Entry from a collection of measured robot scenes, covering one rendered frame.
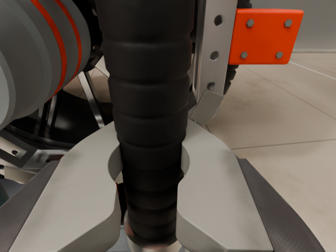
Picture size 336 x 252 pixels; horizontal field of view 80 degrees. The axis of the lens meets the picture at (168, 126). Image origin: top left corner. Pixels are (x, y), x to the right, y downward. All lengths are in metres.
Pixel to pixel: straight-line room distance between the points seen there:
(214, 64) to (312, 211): 1.11
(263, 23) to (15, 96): 0.29
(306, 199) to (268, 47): 1.12
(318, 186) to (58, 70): 1.42
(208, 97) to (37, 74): 0.22
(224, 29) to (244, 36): 0.03
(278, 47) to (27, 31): 0.30
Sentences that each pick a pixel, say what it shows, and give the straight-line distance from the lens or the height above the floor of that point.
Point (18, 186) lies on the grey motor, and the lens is 0.80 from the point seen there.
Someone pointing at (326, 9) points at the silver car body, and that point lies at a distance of 0.89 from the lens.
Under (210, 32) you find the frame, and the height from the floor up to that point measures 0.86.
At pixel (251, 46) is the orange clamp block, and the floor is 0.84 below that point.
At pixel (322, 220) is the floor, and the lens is 1.31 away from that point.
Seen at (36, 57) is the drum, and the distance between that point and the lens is 0.22.
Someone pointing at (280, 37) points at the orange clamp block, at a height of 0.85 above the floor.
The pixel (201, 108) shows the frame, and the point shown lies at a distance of 0.33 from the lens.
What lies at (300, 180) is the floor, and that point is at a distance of 1.46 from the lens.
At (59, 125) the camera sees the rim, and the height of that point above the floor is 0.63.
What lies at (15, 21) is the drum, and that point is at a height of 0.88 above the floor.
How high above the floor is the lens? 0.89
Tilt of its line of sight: 31 degrees down
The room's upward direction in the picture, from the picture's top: straight up
